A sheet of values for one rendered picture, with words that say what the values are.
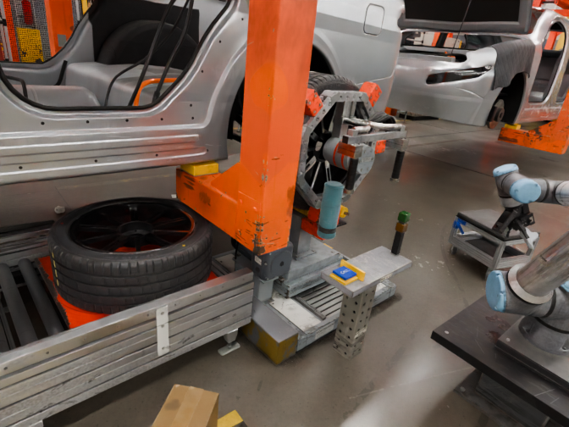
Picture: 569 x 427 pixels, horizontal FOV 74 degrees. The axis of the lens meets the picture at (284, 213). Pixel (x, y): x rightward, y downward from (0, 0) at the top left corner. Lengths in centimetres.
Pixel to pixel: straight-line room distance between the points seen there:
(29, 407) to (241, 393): 71
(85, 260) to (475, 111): 377
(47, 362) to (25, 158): 67
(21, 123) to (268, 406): 134
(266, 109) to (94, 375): 106
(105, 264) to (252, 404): 77
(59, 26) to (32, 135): 233
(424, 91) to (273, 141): 309
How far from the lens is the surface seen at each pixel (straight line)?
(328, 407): 168
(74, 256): 158
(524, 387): 164
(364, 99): 186
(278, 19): 129
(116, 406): 169
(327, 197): 169
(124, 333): 145
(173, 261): 152
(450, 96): 425
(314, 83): 173
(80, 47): 336
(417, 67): 434
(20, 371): 141
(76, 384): 151
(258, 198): 140
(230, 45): 184
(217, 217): 167
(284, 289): 199
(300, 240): 207
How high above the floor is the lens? 127
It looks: 23 degrees down
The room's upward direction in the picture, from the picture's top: 6 degrees clockwise
